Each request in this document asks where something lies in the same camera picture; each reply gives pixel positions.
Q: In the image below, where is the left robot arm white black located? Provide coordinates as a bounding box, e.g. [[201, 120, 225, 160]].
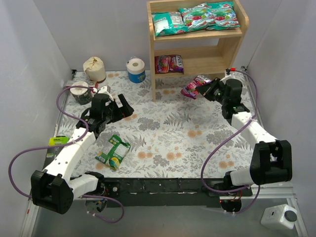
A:
[[31, 93, 134, 214]]

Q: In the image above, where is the blue wrapped tissue roll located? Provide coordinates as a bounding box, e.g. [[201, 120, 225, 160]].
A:
[[126, 57, 146, 83]]

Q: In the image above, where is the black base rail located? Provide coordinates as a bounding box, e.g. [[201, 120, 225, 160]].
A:
[[76, 176, 252, 207]]

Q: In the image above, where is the green snack bag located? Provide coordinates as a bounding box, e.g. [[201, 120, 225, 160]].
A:
[[95, 134, 131, 170]]

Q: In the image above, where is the floral table mat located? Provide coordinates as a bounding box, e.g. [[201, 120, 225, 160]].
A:
[[72, 71, 253, 178]]

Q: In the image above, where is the wooden two-tier shelf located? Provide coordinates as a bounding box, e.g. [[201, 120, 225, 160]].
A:
[[147, 0, 249, 100]]

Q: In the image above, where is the dark green wrapped tissue roll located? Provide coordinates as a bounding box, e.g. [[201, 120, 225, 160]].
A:
[[70, 81, 92, 105]]

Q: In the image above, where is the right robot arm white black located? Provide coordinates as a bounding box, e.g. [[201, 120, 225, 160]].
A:
[[196, 79, 293, 194]]

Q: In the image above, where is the beige wrapped tissue roll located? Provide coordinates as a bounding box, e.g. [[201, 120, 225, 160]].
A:
[[83, 56, 106, 82]]

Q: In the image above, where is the red and white small box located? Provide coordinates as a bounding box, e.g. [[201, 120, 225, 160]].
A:
[[63, 80, 99, 89]]

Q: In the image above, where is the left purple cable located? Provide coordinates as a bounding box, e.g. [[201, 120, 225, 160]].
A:
[[8, 86, 125, 224]]

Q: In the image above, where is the teal candy bag white back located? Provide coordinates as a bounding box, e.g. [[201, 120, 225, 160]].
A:
[[152, 11, 188, 37]]

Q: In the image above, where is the teal mint candy bag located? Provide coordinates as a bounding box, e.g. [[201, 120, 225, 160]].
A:
[[179, 3, 215, 32], [206, 1, 240, 31]]

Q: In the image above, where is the white plastic jug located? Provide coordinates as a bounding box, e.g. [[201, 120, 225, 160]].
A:
[[260, 204, 298, 230]]

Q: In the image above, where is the teal mint candy bag front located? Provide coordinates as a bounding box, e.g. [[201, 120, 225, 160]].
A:
[[206, 1, 240, 31]]

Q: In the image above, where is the green black razor box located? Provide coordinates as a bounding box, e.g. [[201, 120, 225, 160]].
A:
[[46, 136, 69, 158]]

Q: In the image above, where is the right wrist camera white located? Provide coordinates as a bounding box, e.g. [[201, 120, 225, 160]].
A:
[[220, 68, 244, 83]]

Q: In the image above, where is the purple berries candy bag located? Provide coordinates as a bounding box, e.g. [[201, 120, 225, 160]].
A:
[[155, 55, 184, 74], [180, 75, 211, 99]]

